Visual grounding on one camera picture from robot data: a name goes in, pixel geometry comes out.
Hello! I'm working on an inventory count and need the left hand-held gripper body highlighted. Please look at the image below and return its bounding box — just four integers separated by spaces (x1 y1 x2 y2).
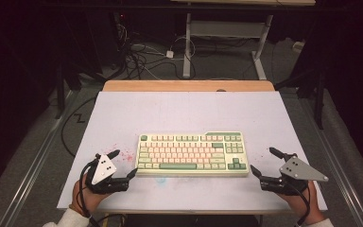
84 153 130 195

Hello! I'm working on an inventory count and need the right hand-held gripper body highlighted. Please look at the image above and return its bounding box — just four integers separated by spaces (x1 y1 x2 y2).
259 152 330 197

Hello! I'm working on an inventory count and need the cream and green keyboard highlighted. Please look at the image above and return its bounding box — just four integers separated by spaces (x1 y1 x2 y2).
134 131 251 178

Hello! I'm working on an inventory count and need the person's left hand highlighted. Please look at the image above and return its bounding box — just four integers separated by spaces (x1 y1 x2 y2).
70 174 112 217

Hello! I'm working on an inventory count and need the person's right hand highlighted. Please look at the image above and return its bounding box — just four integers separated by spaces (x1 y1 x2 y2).
277 181 327 225

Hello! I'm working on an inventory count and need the black stand leg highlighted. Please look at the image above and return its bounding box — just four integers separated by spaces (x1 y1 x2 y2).
55 62 67 120

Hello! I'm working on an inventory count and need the white table cover board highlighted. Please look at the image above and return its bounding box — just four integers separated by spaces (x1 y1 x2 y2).
56 90 329 212

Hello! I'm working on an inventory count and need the wooden table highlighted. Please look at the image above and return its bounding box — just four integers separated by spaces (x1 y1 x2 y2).
102 79 276 93

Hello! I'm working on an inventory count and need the small white box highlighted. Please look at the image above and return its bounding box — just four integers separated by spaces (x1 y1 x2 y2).
292 41 306 53

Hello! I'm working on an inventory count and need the left hand-held gripper black cable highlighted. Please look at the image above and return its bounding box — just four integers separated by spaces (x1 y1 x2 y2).
78 157 102 227

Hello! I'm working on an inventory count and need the hand-held gripper black cable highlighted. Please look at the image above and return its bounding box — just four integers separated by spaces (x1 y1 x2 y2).
78 157 102 227
287 181 311 227

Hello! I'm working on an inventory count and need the right hand-held gripper black cable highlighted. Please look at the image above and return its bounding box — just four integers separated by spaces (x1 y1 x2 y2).
287 181 311 227

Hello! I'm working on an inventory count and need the aluminium floor rail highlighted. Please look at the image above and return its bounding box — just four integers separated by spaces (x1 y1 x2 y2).
296 94 363 227
0 91 79 227

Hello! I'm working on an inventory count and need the long black floor cable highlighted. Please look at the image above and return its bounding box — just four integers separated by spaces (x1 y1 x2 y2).
60 96 97 159

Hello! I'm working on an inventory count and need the tangle of black cables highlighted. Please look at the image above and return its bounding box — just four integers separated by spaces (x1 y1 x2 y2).
116 22 197 80

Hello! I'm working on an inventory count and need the white metal desk frame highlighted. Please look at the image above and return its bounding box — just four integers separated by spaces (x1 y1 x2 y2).
169 0 316 80

